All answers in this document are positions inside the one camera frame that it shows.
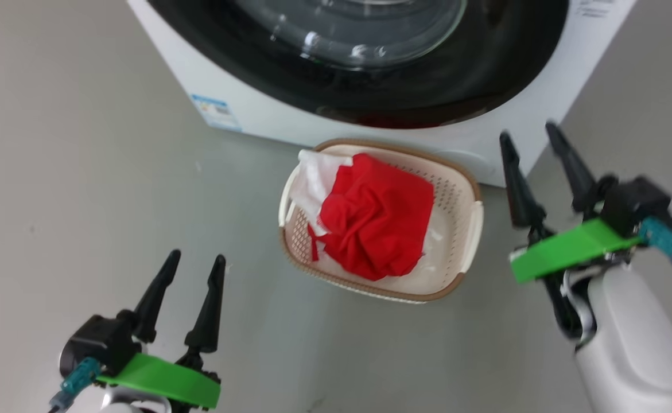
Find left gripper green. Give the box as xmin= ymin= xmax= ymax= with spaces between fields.
xmin=96 ymin=249 xmax=227 ymax=413

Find red and white garment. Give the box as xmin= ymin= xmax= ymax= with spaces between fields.
xmin=290 ymin=150 xmax=435 ymax=282

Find blue energy label sticker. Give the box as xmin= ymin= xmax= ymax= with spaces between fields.
xmin=191 ymin=93 xmax=243 ymax=133

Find cream basket with brown rim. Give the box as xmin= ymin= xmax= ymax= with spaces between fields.
xmin=278 ymin=138 xmax=484 ymax=303

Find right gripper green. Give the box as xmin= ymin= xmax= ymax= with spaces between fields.
xmin=499 ymin=120 xmax=645 ymax=342

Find white washing machine body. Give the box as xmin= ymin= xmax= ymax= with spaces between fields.
xmin=126 ymin=0 xmax=638 ymax=189

